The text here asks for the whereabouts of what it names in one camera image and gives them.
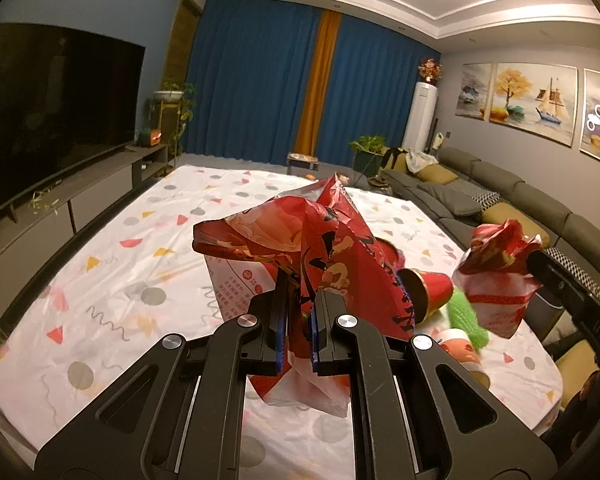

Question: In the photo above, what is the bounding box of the green foam fruit net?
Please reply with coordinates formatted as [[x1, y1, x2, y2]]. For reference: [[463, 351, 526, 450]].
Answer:
[[446, 288, 490, 350]]

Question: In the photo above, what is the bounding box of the small red wrapper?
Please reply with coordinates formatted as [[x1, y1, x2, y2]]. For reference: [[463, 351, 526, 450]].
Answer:
[[452, 220, 542, 339]]

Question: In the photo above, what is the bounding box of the red paper cup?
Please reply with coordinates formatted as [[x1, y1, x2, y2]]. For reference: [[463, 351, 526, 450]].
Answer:
[[398, 268, 454, 324]]

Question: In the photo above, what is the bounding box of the large red paper wrapper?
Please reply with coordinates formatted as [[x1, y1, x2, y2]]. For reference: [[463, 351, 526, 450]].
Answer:
[[193, 177, 415, 417]]

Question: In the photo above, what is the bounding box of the near patterned cushion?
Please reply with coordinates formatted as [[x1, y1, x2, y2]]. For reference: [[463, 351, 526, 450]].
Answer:
[[545, 247, 600, 299]]

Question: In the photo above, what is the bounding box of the patterned white tablecloth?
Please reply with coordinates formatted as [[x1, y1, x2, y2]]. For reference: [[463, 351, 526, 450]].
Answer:
[[0, 166, 562, 479]]

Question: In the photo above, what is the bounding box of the yellow sofa cushion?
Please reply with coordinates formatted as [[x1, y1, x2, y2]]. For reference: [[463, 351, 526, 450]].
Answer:
[[481, 201, 552, 248]]

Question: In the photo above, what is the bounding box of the black white patterned cushion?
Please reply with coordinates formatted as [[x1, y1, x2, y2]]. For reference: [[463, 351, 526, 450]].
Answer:
[[446, 179, 501, 211]]

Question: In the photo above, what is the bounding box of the grey sectional sofa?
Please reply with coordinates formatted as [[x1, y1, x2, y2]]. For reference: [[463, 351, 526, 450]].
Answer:
[[379, 145, 600, 311]]

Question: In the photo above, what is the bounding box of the grey sofa cushion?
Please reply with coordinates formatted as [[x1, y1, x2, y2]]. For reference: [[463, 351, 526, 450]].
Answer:
[[418, 182, 482, 217]]

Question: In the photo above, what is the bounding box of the far yellow cushion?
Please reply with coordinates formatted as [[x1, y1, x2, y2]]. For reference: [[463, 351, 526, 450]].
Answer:
[[415, 164, 458, 185]]

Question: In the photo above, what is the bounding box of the sailing ship tree painting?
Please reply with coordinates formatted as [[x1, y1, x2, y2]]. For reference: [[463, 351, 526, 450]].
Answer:
[[489, 62, 579, 146]]

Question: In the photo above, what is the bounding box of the grey tv cabinet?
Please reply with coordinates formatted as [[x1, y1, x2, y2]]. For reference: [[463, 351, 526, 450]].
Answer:
[[0, 144, 169, 317]]

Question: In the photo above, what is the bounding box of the white cloth on sofa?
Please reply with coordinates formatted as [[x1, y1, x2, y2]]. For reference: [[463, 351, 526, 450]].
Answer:
[[405, 148, 438, 174]]

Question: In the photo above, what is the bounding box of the small grey landscape painting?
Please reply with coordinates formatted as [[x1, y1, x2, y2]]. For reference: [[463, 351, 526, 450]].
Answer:
[[455, 63, 492, 120]]

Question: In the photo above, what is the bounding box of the white standing air conditioner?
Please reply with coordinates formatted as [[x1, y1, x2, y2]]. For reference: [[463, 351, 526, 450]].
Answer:
[[401, 82, 438, 152]]

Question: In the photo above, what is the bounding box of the green potted plant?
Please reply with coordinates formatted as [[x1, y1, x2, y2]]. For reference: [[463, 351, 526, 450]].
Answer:
[[349, 136, 386, 177]]

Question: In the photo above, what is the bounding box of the dark coffee table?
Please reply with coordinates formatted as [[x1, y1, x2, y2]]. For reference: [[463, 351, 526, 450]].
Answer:
[[285, 152, 397, 196]]

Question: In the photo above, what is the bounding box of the red flower decoration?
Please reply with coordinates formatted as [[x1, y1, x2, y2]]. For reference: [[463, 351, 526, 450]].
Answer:
[[418, 58, 442, 86]]

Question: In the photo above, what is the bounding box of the plant on corner stand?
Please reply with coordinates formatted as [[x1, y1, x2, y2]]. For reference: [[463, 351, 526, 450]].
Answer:
[[149, 80, 197, 158]]

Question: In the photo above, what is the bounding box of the black flat screen television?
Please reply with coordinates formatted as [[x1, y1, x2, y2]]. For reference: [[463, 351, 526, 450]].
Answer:
[[0, 23, 146, 211]]

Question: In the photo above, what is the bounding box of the orange curtain strip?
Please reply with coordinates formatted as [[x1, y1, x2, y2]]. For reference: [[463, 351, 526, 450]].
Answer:
[[294, 10, 342, 156]]

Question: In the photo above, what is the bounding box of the blue curtain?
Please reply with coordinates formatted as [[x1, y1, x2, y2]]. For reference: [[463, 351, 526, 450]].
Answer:
[[183, 0, 440, 166]]

